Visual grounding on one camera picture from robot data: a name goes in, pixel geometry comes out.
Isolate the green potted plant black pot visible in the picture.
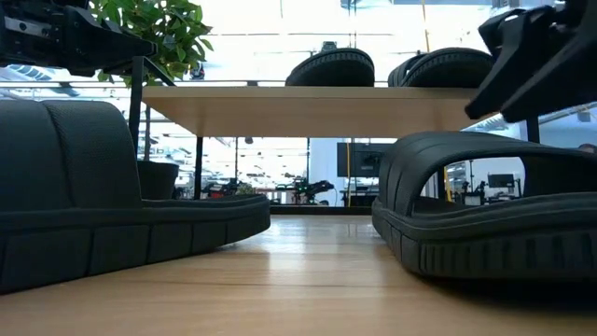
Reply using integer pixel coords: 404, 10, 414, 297
88, 0, 215, 202

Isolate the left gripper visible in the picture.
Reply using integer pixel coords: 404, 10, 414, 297
0, 0, 158, 77

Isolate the black rubber slide sandal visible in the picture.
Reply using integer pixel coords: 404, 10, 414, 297
387, 47, 495, 89
285, 48, 376, 88
0, 99, 271, 294
371, 130, 597, 281

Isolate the black aluminium rig frame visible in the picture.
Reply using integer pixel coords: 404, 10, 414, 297
269, 204, 374, 217

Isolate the small black monitor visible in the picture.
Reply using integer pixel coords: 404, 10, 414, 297
486, 173, 517, 189

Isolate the wooden shelf with black frame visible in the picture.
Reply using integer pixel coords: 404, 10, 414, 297
111, 55, 541, 202

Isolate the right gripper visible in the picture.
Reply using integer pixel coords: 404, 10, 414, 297
465, 0, 597, 123

